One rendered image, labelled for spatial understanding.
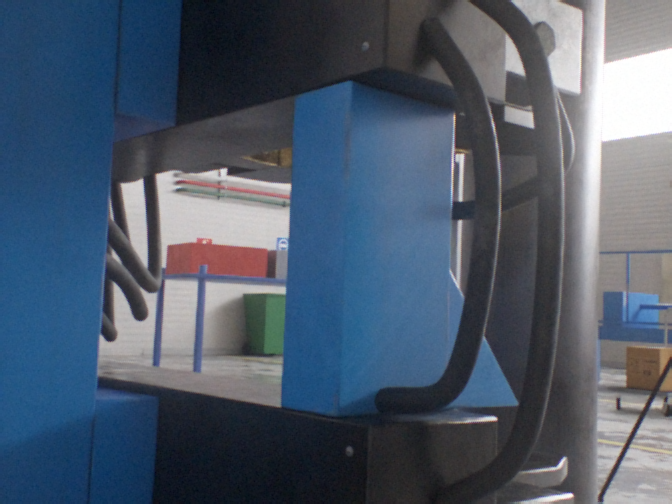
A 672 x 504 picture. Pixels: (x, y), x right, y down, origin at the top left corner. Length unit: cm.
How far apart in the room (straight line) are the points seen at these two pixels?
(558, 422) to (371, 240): 69
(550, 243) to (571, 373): 67
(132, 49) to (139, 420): 37
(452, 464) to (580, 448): 66
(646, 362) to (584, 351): 641
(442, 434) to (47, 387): 37
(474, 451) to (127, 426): 35
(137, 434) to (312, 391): 25
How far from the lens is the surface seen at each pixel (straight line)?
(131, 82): 92
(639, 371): 781
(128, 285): 113
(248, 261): 419
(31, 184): 85
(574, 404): 136
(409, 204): 74
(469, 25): 77
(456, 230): 229
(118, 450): 90
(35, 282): 85
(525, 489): 89
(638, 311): 1087
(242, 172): 138
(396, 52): 70
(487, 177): 68
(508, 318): 133
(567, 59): 90
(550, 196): 70
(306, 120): 75
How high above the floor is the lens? 69
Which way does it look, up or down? 5 degrees up
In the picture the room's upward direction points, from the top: 2 degrees clockwise
